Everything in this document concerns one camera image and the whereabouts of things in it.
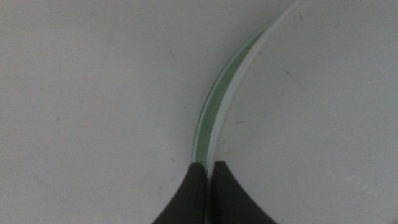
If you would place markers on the pale green shallow plastic bowl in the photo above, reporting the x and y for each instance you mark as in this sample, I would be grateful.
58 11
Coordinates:
214 105

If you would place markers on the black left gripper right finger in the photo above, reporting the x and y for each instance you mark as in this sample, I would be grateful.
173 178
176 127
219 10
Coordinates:
230 202

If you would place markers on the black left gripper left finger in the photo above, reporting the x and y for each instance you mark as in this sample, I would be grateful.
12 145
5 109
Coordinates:
191 202

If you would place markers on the white shallow plastic bowl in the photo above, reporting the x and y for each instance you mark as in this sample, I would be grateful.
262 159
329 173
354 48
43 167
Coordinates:
311 124

